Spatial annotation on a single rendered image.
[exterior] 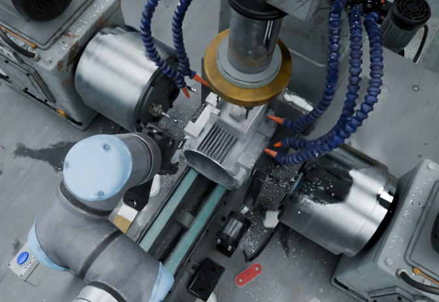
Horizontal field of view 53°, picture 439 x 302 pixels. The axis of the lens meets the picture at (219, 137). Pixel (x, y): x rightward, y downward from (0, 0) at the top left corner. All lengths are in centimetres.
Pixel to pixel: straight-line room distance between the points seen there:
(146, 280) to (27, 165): 86
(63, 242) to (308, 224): 57
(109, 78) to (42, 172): 45
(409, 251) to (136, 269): 59
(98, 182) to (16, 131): 90
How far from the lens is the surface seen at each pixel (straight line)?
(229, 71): 86
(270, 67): 87
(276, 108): 112
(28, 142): 149
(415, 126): 158
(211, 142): 107
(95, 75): 114
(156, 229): 120
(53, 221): 70
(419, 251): 103
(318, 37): 106
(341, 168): 103
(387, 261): 101
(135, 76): 109
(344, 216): 102
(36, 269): 109
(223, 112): 109
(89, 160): 65
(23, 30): 122
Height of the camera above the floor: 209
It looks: 67 degrees down
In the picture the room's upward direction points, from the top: 6 degrees clockwise
